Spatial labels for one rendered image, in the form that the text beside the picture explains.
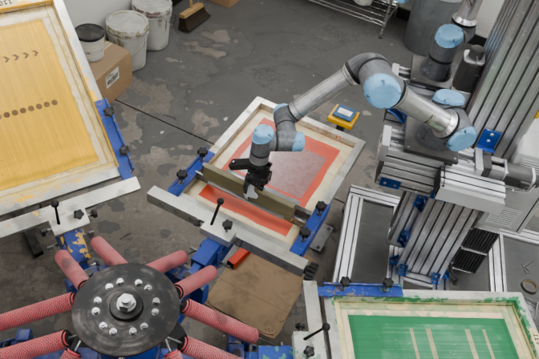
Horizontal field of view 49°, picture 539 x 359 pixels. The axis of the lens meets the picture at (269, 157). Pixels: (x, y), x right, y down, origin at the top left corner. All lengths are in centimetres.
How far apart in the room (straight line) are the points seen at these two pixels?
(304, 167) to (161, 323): 120
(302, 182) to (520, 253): 164
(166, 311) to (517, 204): 177
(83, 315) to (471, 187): 157
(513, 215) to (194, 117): 234
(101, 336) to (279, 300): 176
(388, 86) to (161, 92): 275
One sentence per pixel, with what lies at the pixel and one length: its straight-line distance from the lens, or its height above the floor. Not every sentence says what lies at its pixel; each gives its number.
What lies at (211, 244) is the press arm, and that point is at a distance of 223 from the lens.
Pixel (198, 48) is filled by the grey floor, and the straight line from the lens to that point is 502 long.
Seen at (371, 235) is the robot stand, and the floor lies 21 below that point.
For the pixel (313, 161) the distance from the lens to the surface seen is 272.
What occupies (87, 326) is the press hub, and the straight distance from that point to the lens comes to 175.
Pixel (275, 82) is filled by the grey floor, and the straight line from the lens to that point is 475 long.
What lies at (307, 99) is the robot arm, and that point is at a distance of 222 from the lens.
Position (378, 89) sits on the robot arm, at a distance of 203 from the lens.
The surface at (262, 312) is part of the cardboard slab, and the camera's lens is 329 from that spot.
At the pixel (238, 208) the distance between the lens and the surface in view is 246.
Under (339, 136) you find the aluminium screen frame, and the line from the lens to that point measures 284.
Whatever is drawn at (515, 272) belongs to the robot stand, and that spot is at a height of 21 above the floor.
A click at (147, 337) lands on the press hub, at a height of 131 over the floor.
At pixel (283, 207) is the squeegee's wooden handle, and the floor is 108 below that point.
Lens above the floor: 281
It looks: 43 degrees down
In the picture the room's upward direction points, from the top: 10 degrees clockwise
